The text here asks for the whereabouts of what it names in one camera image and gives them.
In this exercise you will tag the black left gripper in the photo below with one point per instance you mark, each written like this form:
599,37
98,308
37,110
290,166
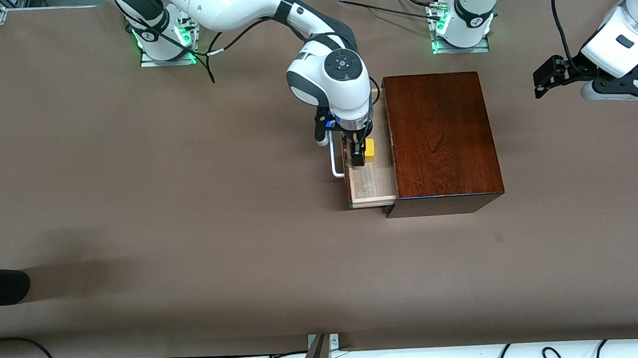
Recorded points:
571,69

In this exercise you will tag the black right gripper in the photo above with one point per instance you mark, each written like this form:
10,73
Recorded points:
356,138

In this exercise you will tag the yellow cube block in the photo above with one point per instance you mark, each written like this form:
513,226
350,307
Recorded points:
370,151

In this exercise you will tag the light wooden drawer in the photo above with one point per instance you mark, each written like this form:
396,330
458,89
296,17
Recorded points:
374,184

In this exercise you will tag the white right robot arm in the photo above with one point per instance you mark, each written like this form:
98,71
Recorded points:
231,7

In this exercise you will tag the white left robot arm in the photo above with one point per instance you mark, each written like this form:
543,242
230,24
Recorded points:
474,3

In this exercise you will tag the dark red wooden cabinet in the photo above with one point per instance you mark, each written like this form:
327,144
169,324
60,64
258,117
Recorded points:
444,138

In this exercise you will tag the small clear tape piece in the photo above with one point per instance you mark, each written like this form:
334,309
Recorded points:
498,236

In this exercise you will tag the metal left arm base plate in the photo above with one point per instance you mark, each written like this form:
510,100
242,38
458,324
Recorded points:
460,50

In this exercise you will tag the aluminium table bracket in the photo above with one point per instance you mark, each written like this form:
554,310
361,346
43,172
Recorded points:
334,341

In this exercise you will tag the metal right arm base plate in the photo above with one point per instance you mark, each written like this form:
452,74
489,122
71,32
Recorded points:
168,62

